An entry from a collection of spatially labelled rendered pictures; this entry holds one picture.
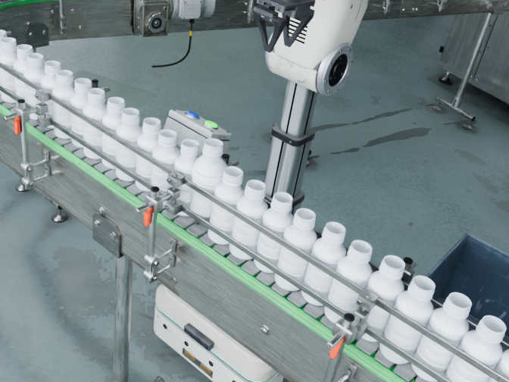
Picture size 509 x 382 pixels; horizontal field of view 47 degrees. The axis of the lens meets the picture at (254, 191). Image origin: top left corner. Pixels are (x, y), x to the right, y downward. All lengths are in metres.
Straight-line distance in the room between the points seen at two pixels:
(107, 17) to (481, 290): 1.83
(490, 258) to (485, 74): 3.52
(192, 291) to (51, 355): 1.10
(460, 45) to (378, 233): 2.38
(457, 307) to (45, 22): 2.02
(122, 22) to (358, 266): 1.90
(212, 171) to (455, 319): 0.51
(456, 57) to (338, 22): 3.57
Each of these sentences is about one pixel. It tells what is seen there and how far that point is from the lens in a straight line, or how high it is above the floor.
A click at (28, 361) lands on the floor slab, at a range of 2.31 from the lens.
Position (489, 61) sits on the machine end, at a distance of 4.95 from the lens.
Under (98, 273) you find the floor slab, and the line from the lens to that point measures 2.60.
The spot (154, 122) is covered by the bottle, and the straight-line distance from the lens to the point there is 1.28.
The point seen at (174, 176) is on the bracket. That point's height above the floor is 1.12.
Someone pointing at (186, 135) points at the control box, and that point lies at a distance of 1.38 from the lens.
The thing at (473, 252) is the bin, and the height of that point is 0.91.
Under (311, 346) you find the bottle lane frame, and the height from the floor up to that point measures 0.94.
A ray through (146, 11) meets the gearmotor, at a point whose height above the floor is 0.96.
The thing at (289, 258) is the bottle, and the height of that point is 1.08.
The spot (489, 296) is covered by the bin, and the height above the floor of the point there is 0.82.
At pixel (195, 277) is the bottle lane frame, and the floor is 0.91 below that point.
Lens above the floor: 1.76
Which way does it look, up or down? 34 degrees down
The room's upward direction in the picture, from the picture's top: 10 degrees clockwise
